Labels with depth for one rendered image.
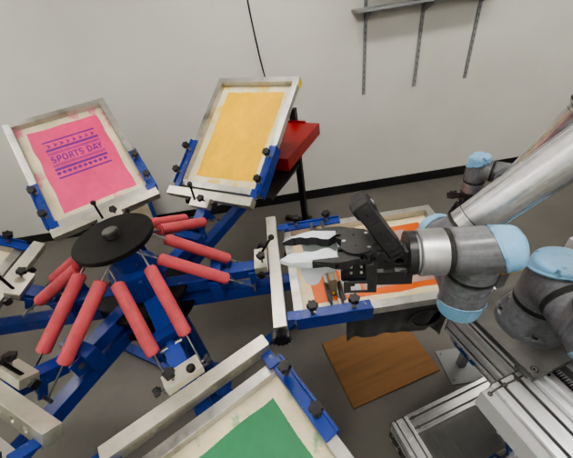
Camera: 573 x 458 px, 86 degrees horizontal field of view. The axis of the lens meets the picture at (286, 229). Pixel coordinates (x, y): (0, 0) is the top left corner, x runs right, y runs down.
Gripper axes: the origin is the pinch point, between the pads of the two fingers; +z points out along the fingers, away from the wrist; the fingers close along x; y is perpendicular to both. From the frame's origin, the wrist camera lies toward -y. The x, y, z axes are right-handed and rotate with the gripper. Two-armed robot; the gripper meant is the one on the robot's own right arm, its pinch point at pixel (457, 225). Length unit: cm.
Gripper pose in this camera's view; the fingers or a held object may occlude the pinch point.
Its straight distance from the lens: 156.4
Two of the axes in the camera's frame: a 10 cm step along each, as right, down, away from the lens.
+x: 9.9, -1.6, -0.1
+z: 1.3, 7.7, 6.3
